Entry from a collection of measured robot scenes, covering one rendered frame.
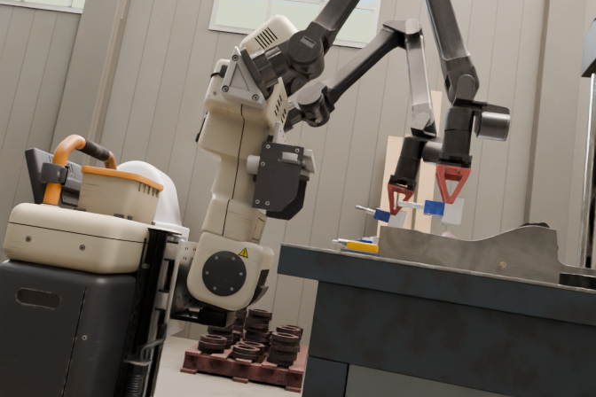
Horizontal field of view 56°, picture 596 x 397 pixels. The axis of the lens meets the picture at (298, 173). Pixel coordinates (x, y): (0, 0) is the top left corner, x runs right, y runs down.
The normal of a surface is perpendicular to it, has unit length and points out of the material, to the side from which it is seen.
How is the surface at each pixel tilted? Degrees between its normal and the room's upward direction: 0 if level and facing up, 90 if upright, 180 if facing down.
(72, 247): 90
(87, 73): 90
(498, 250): 90
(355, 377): 90
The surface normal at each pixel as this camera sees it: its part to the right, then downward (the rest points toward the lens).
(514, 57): -0.07, -0.16
